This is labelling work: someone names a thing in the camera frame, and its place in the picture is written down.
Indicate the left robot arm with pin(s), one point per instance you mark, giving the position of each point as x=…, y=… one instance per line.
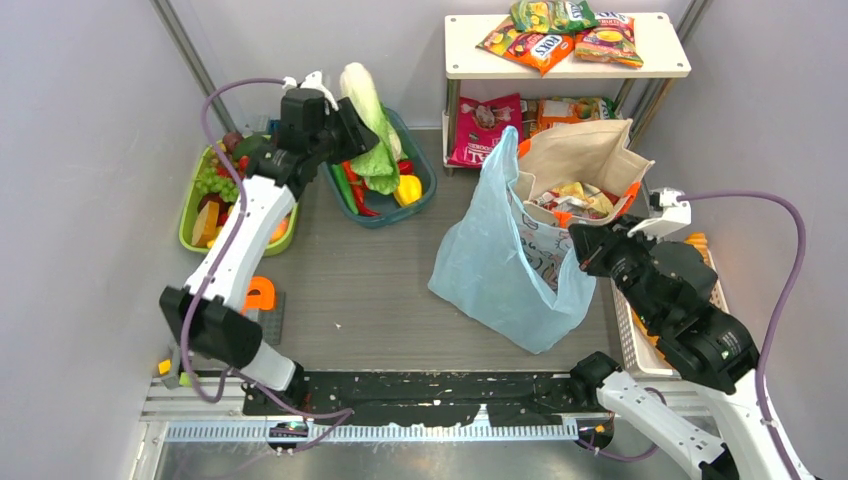
x=205, y=314

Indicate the teal vegetable tray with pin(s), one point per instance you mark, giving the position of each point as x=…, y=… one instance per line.
x=390, y=212

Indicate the orange green snack bag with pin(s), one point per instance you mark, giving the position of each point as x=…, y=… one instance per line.
x=559, y=111

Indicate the green cucumber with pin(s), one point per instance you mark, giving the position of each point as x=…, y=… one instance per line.
x=344, y=188

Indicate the yellow orange snack bag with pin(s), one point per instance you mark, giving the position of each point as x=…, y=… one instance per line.
x=611, y=40

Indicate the beige canvas tote bag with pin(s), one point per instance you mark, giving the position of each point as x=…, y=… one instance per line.
x=594, y=152

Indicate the red white chips bag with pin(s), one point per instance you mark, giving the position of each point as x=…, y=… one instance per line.
x=577, y=198

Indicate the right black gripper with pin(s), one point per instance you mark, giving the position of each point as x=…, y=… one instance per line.
x=597, y=249

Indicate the grey lego baseplate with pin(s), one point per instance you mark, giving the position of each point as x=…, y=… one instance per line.
x=272, y=321

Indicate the green fruit tray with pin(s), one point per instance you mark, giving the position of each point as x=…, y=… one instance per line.
x=193, y=233

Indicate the white two-tier shelf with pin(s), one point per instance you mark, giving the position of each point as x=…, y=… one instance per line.
x=474, y=73

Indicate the orange toy piece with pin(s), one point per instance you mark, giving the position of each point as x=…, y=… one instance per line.
x=261, y=295

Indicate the avocado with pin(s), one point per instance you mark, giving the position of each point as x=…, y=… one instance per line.
x=248, y=145

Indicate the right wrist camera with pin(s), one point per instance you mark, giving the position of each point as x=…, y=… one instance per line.
x=668, y=213

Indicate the white plastic basket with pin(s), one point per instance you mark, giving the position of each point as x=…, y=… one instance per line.
x=640, y=356

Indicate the green grapes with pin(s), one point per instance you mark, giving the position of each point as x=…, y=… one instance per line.
x=217, y=180

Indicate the napa cabbage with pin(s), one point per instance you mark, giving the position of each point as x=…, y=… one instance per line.
x=380, y=166

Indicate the pink Real snack bag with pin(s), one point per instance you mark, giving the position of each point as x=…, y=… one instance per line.
x=479, y=127

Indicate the yellow bell pepper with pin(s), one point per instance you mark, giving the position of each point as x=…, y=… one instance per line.
x=408, y=191

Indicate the orange Fox's snack bag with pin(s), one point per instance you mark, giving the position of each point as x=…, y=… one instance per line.
x=539, y=51

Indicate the red chili pepper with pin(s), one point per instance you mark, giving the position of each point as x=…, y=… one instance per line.
x=358, y=189

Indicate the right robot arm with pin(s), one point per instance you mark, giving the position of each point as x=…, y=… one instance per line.
x=669, y=286

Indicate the stack of round crackers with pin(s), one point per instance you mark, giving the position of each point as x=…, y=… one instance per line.
x=699, y=241

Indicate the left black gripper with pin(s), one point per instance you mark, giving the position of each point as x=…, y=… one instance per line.
x=346, y=130

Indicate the light blue plastic bag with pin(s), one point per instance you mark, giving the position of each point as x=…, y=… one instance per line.
x=514, y=274

